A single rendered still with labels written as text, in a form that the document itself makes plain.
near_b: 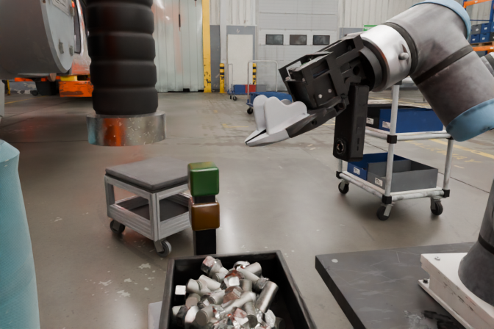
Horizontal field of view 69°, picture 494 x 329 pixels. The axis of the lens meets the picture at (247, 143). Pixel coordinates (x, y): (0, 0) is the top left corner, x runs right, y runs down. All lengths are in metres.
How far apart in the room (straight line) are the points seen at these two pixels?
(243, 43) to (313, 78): 11.42
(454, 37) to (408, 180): 1.55
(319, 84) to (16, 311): 0.39
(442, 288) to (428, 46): 0.53
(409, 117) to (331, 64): 1.54
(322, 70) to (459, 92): 0.20
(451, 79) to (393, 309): 0.50
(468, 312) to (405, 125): 1.28
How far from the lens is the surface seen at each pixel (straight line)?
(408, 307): 0.89
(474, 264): 0.86
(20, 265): 0.30
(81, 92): 4.09
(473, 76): 0.60
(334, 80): 0.50
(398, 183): 2.07
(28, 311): 0.32
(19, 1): 0.34
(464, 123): 0.60
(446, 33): 0.60
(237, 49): 11.84
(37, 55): 0.36
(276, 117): 0.47
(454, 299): 0.89
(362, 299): 0.88
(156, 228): 1.56
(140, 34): 0.21
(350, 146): 0.54
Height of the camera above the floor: 0.79
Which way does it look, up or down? 12 degrees down
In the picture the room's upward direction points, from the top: straight up
